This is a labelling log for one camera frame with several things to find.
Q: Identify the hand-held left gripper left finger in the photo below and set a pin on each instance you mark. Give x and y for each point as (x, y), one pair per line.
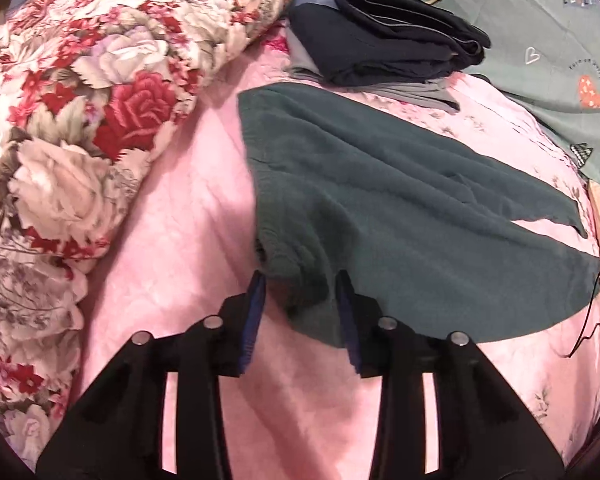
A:
(254, 327)

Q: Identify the black folded garment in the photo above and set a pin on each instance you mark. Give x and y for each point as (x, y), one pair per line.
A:
(410, 15)

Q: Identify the floral quilt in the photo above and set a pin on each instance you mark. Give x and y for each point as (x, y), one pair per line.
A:
(80, 110)

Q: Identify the grey folded garment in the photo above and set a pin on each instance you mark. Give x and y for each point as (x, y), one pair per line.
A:
(410, 92)

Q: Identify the navy folded garment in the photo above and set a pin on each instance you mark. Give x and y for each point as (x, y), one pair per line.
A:
(350, 45)

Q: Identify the green patterned pillow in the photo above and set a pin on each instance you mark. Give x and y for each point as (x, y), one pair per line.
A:
(540, 25)

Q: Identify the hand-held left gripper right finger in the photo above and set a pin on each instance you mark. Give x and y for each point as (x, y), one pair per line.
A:
(347, 327)

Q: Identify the pink floral bedsheet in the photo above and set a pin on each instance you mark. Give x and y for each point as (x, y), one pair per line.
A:
(190, 220)

